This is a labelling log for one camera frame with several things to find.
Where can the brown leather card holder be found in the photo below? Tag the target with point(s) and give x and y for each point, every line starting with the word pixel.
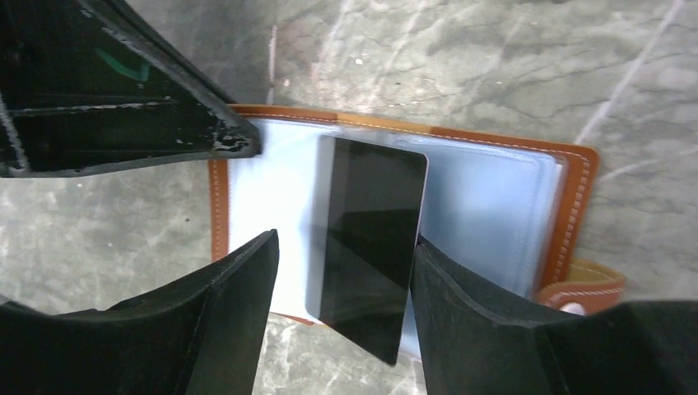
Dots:
pixel 507 208

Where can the single black card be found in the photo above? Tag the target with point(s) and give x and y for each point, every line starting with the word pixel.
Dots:
pixel 367 214

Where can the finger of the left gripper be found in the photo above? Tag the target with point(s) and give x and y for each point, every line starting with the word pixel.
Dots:
pixel 88 87

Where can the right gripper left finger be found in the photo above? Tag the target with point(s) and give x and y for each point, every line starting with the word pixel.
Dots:
pixel 200 334

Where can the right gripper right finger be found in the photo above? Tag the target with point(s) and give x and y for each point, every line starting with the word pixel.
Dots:
pixel 478 338

